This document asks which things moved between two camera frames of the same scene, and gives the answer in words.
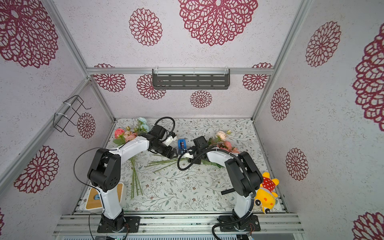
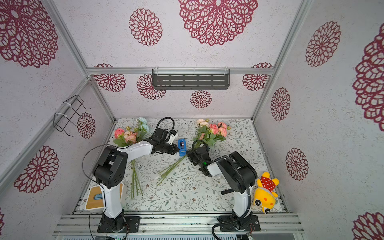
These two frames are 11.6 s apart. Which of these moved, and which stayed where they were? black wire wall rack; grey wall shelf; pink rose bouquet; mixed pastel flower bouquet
Moved: pink rose bouquet
Stayed: black wire wall rack; mixed pastel flower bouquet; grey wall shelf
